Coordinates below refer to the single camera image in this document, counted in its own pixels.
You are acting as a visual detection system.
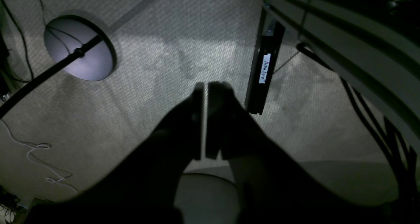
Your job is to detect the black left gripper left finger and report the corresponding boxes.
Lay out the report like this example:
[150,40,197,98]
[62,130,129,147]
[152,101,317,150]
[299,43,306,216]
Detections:
[25,83,204,224]

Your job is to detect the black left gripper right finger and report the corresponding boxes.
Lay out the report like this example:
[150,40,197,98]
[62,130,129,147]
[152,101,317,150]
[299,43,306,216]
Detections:
[206,81,419,224]

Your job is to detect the black labelled table leg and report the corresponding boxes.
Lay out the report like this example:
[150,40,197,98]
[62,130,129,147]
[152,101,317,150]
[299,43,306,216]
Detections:
[244,20,285,115]

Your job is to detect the round grey stand base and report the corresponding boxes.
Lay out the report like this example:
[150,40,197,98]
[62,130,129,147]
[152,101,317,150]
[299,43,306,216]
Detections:
[44,15,117,81]

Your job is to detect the white cable on floor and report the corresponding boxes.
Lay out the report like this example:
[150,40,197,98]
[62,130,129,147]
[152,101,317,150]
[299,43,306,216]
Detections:
[0,118,78,195]

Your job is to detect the black cable bundle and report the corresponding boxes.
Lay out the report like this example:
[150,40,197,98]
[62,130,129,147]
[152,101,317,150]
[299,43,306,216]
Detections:
[296,43,420,198]

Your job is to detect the aluminium table frame rail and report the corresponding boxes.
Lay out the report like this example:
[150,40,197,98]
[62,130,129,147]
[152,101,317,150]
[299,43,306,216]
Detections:
[263,0,420,152]

